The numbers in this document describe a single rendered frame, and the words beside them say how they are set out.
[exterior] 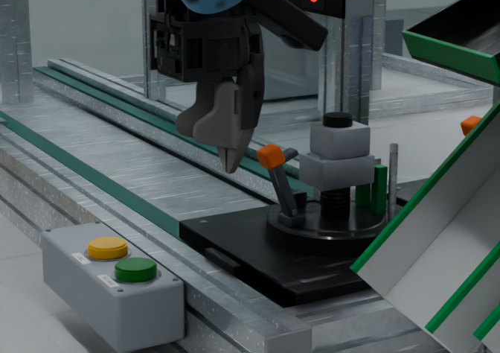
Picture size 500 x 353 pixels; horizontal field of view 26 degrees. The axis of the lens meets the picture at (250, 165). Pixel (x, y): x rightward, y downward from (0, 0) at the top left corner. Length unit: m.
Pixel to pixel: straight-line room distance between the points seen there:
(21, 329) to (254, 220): 0.27
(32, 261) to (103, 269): 0.34
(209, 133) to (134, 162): 0.62
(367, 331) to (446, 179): 0.16
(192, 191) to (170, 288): 0.45
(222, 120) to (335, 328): 0.22
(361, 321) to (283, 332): 0.08
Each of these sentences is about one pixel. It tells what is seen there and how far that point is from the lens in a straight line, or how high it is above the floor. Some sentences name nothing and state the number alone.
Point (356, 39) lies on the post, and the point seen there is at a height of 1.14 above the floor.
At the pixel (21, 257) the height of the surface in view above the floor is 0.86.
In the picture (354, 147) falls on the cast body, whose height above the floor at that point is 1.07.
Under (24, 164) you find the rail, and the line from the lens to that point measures 1.45.
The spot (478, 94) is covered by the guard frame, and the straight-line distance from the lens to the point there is 2.30.
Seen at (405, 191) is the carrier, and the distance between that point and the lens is 1.27.
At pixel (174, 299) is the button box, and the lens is 1.02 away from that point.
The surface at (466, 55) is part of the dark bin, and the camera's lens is 0.78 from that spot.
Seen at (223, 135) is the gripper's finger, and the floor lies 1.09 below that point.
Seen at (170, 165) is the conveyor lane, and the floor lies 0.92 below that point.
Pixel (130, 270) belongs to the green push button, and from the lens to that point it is 1.02.
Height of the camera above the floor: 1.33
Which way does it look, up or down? 15 degrees down
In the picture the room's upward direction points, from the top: straight up
